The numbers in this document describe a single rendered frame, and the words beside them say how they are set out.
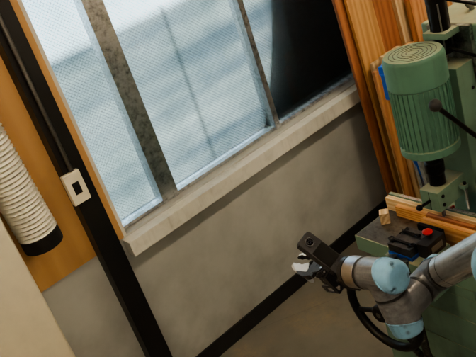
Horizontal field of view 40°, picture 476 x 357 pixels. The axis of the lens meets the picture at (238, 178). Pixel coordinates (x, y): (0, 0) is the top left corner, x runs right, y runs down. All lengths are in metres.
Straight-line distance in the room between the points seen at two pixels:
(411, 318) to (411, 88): 0.69
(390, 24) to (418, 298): 2.38
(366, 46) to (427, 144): 1.60
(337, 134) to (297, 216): 0.50
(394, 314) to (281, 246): 2.04
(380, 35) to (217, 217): 1.28
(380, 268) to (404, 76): 0.65
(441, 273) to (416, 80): 0.60
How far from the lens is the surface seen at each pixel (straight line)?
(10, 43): 2.49
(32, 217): 2.49
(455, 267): 1.49
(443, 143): 1.99
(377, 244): 2.23
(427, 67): 1.89
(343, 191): 3.75
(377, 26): 3.58
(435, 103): 1.82
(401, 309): 1.50
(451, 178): 2.15
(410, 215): 2.29
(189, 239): 3.10
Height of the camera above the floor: 2.14
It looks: 25 degrees down
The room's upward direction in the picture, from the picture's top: 19 degrees counter-clockwise
